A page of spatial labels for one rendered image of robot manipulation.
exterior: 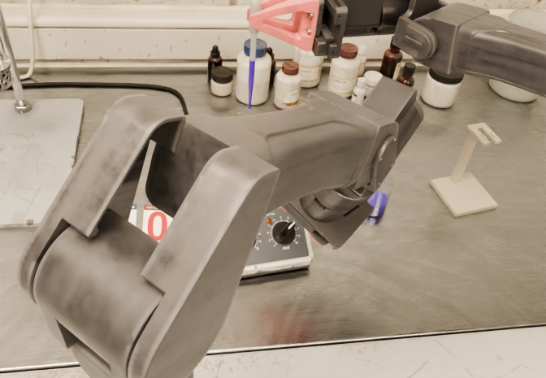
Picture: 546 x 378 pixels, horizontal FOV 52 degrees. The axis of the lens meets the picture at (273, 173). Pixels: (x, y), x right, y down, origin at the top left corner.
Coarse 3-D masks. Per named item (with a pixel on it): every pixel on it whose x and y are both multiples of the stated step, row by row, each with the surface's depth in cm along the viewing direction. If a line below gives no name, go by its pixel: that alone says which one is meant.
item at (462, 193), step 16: (480, 128) 86; (464, 160) 90; (448, 176) 95; (464, 176) 95; (448, 192) 92; (464, 192) 93; (480, 192) 93; (448, 208) 90; (464, 208) 90; (480, 208) 90
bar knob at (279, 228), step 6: (282, 222) 77; (294, 222) 76; (276, 228) 77; (282, 228) 77; (288, 228) 76; (276, 234) 77; (282, 234) 75; (288, 234) 77; (294, 234) 77; (276, 240) 76; (282, 240) 77; (288, 240) 77
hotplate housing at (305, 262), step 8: (312, 256) 78; (256, 264) 76; (264, 264) 76; (272, 264) 76; (280, 264) 76; (288, 264) 77; (296, 264) 77; (304, 264) 78; (248, 272) 76; (256, 272) 76; (264, 272) 77; (272, 272) 78
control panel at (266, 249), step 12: (264, 216) 77; (276, 216) 78; (288, 216) 78; (264, 228) 77; (300, 228) 78; (264, 240) 76; (300, 240) 78; (252, 252) 76; (264, 252) 76; (276, 252) 76; (288, 252) 77; (300, 252) 77; (252, 264) 75
